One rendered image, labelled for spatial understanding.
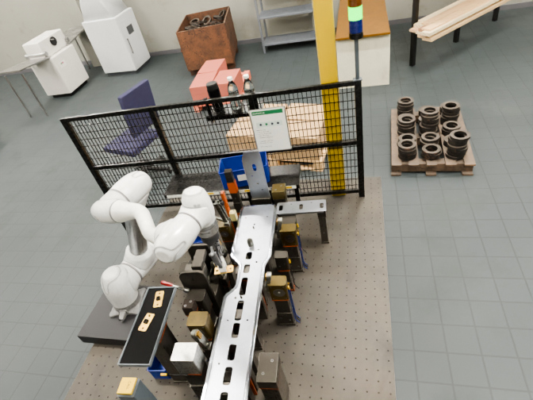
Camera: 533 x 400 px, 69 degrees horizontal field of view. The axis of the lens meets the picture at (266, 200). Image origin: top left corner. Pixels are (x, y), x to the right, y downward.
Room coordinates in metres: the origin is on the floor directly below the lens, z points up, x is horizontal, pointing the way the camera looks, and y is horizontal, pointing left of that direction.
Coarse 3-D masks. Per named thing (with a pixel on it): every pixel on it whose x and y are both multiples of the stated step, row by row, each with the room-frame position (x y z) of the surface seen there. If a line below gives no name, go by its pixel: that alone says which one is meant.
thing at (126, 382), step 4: (124, 380) 0.79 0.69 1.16; (128, 380) 0.78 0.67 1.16; (132, 380) 0.78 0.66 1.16; (136, 380) 0.78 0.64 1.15; (120, 384) 0.78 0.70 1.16; (124, 384) 0.77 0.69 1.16; (128, 384) 0.77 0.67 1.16; (132, 384) 0.76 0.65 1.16; (120, 388) 0.76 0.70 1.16; (124, 388) 0.76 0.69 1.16; (128, 388) 0.75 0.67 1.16; (132, 388) 0.75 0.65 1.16; (120, 392) 0.74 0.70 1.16; (124, 392) 0.74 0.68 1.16; (128, 392) 0.74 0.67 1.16
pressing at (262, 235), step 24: (240, 216) 1.73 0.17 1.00; (264, 216) 1.68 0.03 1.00; (240, 240) 1.53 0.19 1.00; (264, 240) 1.48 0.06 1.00; (240, 264) 1.36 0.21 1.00; (264, 264) 1.32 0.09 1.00; (216, 336) 0.98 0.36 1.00; (240, 336) 0.95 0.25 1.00; (216, 360) 0.87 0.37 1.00; (240, 360) 0.84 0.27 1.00; (216, 384) 0.77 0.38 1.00; (240, 384) 0.74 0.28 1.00
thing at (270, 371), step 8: (264, 360) 0.80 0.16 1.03; (272, 360) 0.79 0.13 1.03; (280, 360) 0.81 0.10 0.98; (264, 368) 0.77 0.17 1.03; (272, 368) 0.76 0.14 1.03; (280, 368) 0.79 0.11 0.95; (264, 376) 0.74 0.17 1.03; (272, 376) 0.73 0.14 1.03; (280, 376) 0.77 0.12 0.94; (264, 384) 0.72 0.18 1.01; (272, 384) 0.71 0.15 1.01; (280, 384) 0.74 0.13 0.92; (264, 392) 0.72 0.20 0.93; (272, 392) 0.72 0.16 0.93; (280, 392) 0.71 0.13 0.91; (288, 392) 0.79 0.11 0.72
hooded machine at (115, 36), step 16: (80, 0) 7.92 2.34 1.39; (96, 0) 7.80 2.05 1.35; (112, 0) 8.03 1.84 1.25; (96, 16) 7.85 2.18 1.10; (112, 16) 7.74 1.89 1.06; (128, 16) 8.07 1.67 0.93; (96, 32) 7.85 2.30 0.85; (112, 32) 7.73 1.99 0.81; (128, 32) 7.89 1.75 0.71; (96, 48) 7.92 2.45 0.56; (112, 48) 7.79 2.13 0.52; (128, 48) 7.71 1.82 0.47; (144, 48) 8.16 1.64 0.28; (112, 64) 7.85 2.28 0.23; (128, 64) 7.71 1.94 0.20; (144, 64) 8.05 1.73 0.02
